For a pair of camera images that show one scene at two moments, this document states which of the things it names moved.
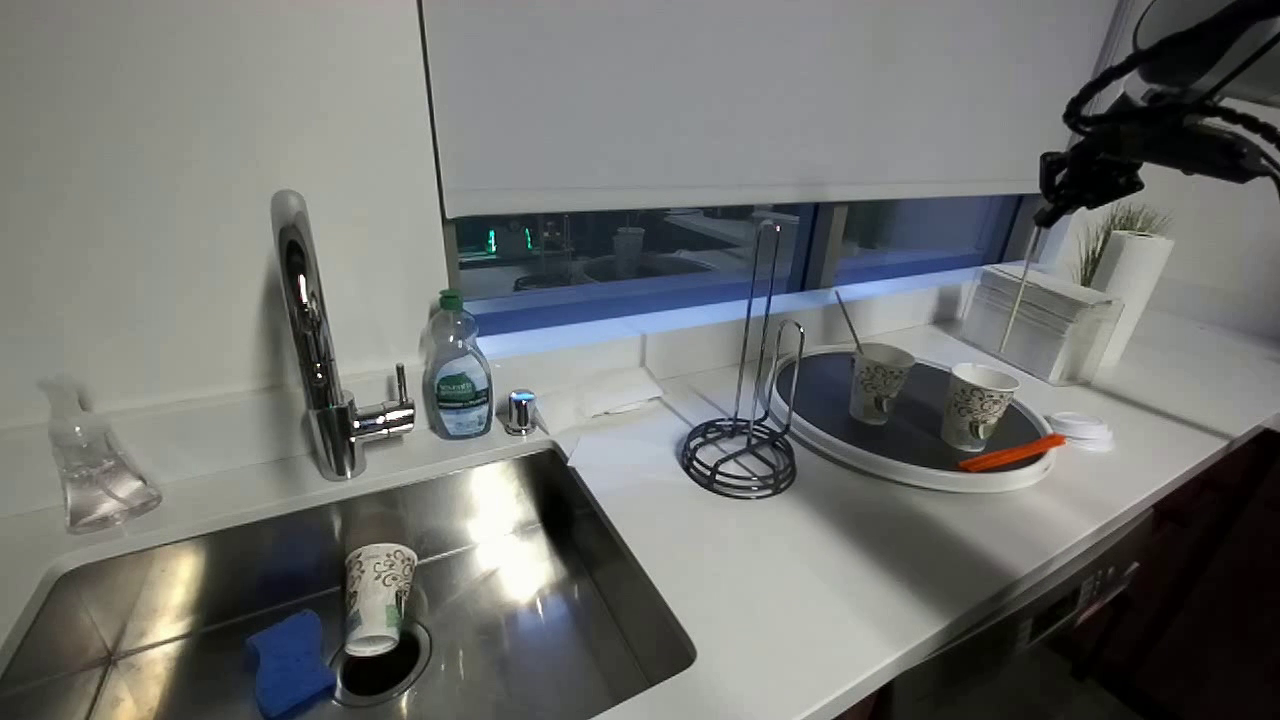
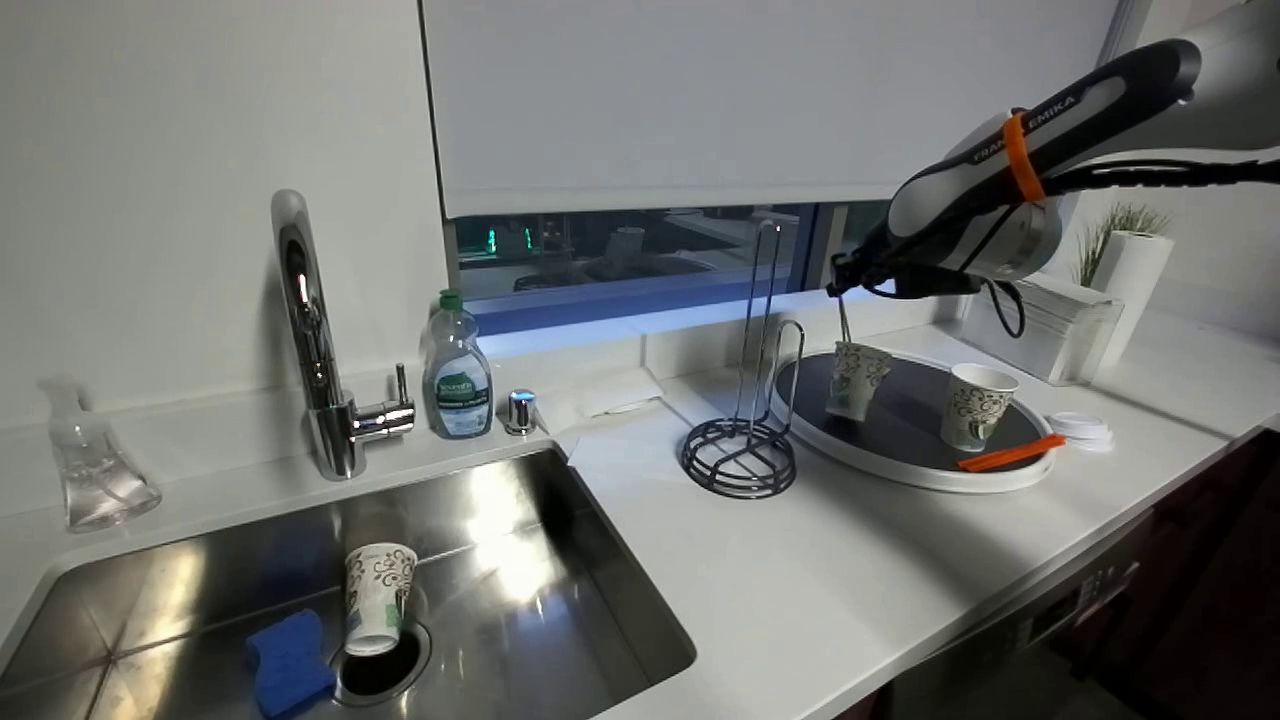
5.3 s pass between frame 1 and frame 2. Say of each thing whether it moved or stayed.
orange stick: stayed
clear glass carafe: stayed
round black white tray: stayed
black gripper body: moved
